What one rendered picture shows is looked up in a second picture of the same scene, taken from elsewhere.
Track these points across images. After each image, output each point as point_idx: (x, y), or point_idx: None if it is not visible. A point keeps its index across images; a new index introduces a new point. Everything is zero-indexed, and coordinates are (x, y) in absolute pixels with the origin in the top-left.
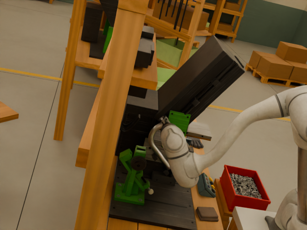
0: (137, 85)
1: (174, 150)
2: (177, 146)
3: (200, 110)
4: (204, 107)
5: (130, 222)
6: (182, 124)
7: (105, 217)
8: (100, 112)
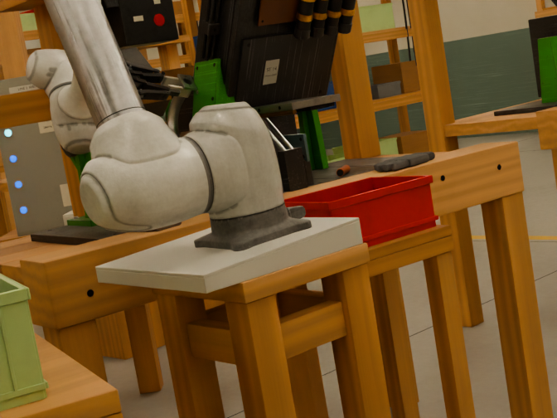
0: (19, 1)
1: (30, 79)
2: (30, 70)
3: (229, 43)
4: (232, 33)
5: (44, 243)
6: (210, 83)
7: (28, 241)
8: None
